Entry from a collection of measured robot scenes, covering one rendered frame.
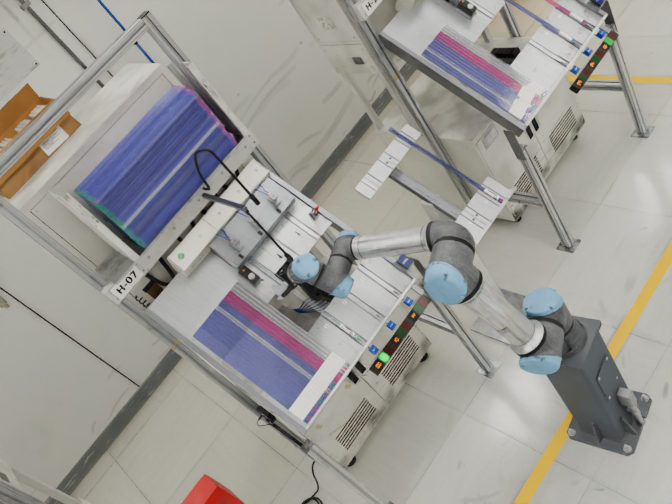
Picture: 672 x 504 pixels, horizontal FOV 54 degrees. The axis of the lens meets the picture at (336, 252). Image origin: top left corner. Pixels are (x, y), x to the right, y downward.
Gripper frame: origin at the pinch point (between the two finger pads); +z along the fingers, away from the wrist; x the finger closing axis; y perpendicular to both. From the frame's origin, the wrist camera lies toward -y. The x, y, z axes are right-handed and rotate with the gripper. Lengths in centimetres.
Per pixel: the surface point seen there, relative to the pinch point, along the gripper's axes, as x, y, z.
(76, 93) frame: 0, 90, -18
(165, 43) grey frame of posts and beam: -33, 83, -15
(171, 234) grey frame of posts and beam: 11.7, 43.3, 8.1
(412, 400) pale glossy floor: -5, -80, 64
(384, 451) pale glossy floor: 20, -81, 62
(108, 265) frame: 33, 53, 14
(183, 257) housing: 15.0, 35.3, 11.7
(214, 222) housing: -1.8, 35.0, 11.6
